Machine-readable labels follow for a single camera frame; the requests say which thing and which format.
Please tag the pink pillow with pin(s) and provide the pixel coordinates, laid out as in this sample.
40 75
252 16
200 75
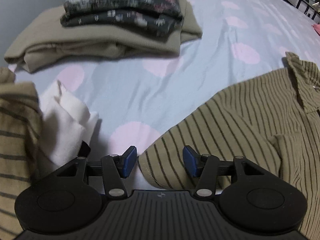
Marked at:
317 28

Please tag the olive striped shirt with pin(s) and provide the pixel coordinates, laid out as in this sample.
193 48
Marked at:
237 117

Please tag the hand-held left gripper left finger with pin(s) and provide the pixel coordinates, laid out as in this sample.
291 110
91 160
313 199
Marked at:
130 161

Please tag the white waffle cloth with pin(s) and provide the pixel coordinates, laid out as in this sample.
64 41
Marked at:
65 120

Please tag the folded beige pants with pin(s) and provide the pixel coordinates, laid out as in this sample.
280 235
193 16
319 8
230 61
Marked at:
100 45

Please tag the folded dark floral garment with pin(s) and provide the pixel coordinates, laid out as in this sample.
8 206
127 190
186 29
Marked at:
125 5

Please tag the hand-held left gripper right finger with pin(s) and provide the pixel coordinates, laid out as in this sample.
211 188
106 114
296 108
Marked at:
189 161

